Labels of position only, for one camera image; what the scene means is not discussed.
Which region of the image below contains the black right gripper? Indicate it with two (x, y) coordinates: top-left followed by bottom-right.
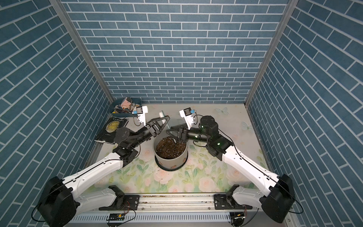
(168, 123), (211, 145)

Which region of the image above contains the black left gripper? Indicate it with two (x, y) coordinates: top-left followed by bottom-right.
(128, 116), (167, 149)

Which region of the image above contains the white ceramic pot with soil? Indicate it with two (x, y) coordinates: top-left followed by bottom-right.
(153, 136), (188, 159)

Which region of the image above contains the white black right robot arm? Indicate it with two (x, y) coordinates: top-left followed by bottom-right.
(167, 115), (295, 223)

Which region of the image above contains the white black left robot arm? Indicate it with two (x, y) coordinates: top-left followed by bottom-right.
(36, 115), (170, 227)

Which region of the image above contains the teal tray with clutter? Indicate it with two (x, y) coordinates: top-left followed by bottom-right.
(109, 97), (142, 118)

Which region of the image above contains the black book gold cover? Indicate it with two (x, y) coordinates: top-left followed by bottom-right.
(94, 116), (129, 144)

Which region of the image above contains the white vent grille strip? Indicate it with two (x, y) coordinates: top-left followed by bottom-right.
(70, 212), (231, 224)

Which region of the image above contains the left green circuit board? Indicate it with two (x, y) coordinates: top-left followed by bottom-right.
(106, 213), (125, 222)

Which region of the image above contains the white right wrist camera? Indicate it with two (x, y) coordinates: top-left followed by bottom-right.
(179, 107), (196, 130)

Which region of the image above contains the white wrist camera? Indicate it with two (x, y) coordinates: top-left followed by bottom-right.
(134, 106), (148, 126)
(179, 107), (196, 130)

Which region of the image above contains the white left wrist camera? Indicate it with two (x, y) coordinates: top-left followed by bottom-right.
(134, 106), (148, 126)

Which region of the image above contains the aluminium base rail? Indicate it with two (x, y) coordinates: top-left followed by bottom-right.
(63, 192), (287, 214)

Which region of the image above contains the aluminium corner post left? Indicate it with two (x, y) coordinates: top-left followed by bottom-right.
(49, 0), (114, 103)

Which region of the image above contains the aluminium corner post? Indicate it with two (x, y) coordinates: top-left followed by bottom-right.
(49, 0), (114, 103)
(245, 0), (298, 108)

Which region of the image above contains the aluminium corner post right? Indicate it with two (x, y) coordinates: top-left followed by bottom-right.
(245, 0), (298, 108)

